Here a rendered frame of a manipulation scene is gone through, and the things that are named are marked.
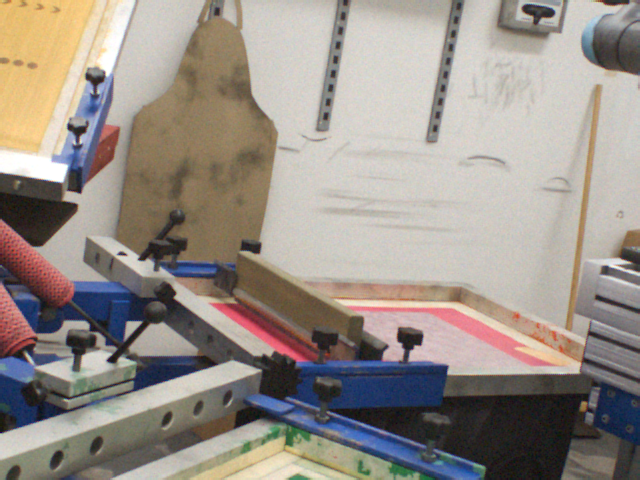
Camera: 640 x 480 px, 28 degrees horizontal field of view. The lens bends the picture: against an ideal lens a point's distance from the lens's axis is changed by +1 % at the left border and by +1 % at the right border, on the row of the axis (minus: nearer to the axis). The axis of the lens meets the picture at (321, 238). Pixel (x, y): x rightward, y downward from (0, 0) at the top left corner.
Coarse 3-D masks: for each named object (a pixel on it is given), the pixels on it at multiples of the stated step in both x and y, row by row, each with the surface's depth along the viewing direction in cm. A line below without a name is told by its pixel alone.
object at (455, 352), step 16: (288, 352) 219; (304, 352) 220; (384, 352) 229; (400, 352) 231; (416, 352) 233; (432, 352) 234; (448, 352) 236; (464, 352) 238; (480, 352) 240; (496, 352) 242; (512, 352) 244
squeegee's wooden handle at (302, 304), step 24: (240, 264) 240; (264, 264) 234; (240, 288) 240; (264, 288) 232; (288, 288) 225; (312, 288) 221; (288, 312) 224; (312, 312) 218; (336, 312) 211; (360, 336) 210
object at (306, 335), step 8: (240, 296) 237; (248, 296) 235; (256, 304) 231; (264, 312) 229; (272, 312) 227; (280, 320) 224; (288, 320) 223; (288, 328) 222; (296, 328) 219; (304, 336) 217; (312, 344) 215; (328, 352) 211
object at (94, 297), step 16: (80, 288) 203; (96, 288) 205; (112, 288) 206; (128, 288) 208; (80, 304) 202; (96, 304) 204; (144, 304) 208; (80, 320) 203; (96, 320) 205; (128, 320) 207
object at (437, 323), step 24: (240, 312) 239; (360, 312) 254; (384, 312) 258; (408, 312) 261; (432, 312) 265; (456, 312) 268; (264, 336) 226; (288, 336) 228; (384, 336) 240; (432, 336) 246; (456, 336) 249; (480, 336) 252; (504, 336) 255
